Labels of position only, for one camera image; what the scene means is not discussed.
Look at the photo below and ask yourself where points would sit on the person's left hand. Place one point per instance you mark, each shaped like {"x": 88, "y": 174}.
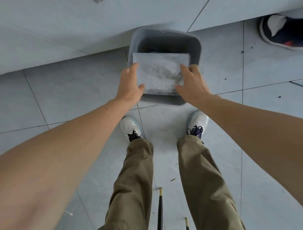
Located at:
{"x": 129, "y": 85}

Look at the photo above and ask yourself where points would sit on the person's right hand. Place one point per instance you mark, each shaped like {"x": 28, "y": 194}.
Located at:
{"x": 195, "y": 87}

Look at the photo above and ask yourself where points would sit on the clear plastic bag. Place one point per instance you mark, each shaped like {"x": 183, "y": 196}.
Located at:
{"x": 161, "y": 71}

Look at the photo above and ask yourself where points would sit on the person's right forearm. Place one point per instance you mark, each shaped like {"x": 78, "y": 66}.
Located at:
{"x": 260, "y": 137}

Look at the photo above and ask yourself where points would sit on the person's left forearm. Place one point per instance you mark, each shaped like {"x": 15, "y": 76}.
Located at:
{"x": 59, "y": 161}

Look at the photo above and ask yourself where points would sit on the person's white right shoe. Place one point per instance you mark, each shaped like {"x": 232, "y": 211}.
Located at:
{"x": 198, "y": 119}

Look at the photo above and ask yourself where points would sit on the person's white shoe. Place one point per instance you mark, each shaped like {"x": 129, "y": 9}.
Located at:
{"x": 198, "y": 119}
{"x": 129, "y": 125}

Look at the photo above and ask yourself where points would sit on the person's white left shoe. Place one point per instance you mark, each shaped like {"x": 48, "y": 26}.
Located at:
{"x": 129, "y": 125}

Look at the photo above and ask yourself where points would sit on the person's khaki trousers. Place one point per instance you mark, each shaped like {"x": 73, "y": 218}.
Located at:
{"x": 135, "y": 189}

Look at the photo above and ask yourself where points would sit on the grey trash bin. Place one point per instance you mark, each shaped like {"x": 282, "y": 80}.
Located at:
{"x": 165, "y": 40}

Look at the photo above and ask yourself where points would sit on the black stick with gold tip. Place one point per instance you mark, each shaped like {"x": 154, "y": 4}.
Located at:
{"x": 160, "y": 208}
{"x": 187, "y": 224}

